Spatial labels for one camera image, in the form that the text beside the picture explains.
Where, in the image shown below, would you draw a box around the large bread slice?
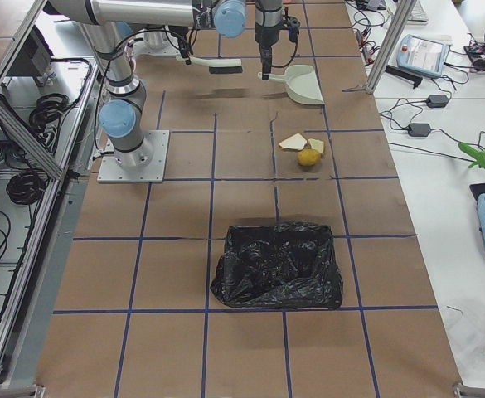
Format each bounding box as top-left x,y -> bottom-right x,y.
279,133 -> 308,151

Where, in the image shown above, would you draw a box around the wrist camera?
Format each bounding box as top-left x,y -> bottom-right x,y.
283,15 -> 300,44

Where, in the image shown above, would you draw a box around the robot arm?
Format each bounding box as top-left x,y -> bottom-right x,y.
50,1 -> 247,167
147,1 -> 288,80

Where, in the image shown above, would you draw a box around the pale green hand brush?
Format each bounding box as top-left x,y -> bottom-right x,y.
176,56 -> 243,75

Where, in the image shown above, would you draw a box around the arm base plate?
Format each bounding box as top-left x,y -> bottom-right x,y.
132,27 -> 180,57
97,130 -> 170,183

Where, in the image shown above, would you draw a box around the yellow potato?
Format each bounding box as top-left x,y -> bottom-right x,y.
297,148 -> 322,167

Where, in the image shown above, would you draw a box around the aluminium side frame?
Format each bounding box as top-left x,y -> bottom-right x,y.
0,1 -> 99,388

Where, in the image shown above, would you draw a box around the pale green dustpan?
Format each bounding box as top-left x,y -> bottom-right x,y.
258,65 -> 324,105

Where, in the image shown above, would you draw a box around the green handled tool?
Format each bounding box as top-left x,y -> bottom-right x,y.
458,143 -> 485,170

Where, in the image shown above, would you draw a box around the small bread piece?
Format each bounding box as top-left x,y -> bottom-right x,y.
308,138 -> 325,156

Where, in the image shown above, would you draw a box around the coiled black cables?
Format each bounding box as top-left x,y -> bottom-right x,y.
28,93 -> 71,133

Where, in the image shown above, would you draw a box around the aluminium frame post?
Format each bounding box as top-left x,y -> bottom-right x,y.
364,0 -> 416,95

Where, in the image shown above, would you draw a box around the black power adapter upper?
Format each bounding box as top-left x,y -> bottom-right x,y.
425,95 -> 450,109

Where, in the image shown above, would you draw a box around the teach pendant far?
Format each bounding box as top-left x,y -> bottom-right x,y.
396,35 -> 449,78

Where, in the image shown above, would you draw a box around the black power adapter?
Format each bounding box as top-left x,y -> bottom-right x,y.
407,123 -> 431,138
425,95 -> 450,109

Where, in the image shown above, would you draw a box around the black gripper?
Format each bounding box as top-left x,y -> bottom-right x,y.
255,24 -> 279,80
174,27 -> 192,66

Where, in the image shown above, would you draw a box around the black trash bag bin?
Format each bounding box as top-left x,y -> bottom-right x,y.
211,221 -> 343,310

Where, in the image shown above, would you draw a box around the black power adapter lower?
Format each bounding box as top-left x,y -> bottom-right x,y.
407,123 -> 431,138

